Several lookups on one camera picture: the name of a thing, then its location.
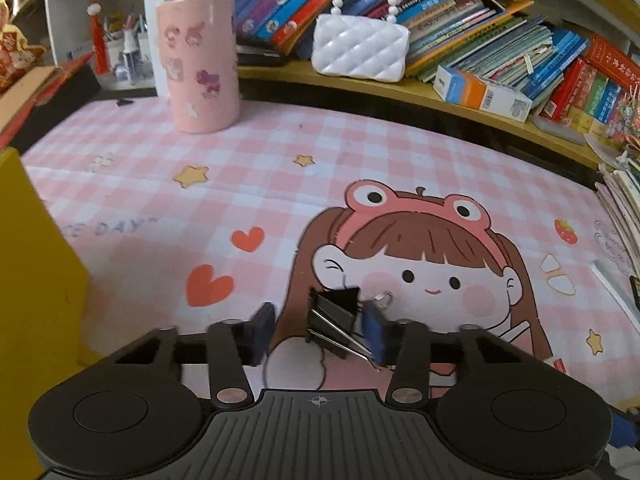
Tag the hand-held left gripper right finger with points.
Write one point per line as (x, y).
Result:
(375, 332)

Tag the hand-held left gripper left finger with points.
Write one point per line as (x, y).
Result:
(262, 332)

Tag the black binder clip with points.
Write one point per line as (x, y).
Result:
(335, 310)

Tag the yellow cardboard box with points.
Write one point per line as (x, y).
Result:
(35, 260)

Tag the pink checked cartoon desk mat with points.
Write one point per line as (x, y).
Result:
(250, 170)

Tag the clear plastic ruler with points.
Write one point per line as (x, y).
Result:
(615, 287)

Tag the orange blue white carton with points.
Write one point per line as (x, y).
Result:
(475, 90)

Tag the black phone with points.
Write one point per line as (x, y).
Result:
(635, 292)

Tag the grey pencil case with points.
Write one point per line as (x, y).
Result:
(560, 131)

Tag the pink cylinder container with stickers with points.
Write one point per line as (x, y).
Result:
(200, 60)

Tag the stack of paper booklets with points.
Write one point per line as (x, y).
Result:
(622, 195)

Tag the white spray bottle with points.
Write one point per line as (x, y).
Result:
(131, 60)

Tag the stack of red envelopes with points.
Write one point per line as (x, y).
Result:
(70, 72)

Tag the row of colourful books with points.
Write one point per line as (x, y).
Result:
(450, 15)

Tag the row of red dictionaries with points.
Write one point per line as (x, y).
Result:
(595, 85)

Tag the colourful paper ornament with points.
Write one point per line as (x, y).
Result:
(625, 115)

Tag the brown cardboard sheet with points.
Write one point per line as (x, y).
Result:
(25, 95)

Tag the red gold paper decorations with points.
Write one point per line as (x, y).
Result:
(17, 50)

